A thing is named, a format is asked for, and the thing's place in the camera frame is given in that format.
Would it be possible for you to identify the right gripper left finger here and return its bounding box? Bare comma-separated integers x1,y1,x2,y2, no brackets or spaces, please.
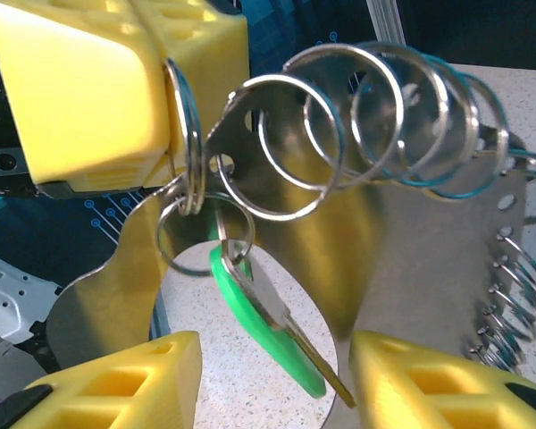
0,330,203,429

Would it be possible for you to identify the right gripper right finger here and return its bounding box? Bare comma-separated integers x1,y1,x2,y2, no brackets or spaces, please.
348,330,536,429

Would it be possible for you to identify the silver key tag ring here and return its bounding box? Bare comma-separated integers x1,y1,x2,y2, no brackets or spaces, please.
155,190,256,277

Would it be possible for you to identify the green plastic key tag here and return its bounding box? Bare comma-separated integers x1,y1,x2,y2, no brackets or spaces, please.
208,240,328,400

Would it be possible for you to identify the metal key organizer with rings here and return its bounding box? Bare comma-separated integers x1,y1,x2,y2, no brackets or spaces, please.
44,40,536,429

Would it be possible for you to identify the silver split ring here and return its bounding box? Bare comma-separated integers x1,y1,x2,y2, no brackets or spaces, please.
163,57,206,216

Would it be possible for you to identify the small metal key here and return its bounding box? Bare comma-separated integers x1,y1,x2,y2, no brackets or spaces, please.
214,209,357,410

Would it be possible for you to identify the aluminium frame post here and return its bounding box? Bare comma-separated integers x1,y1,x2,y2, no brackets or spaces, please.
364,0,406,46

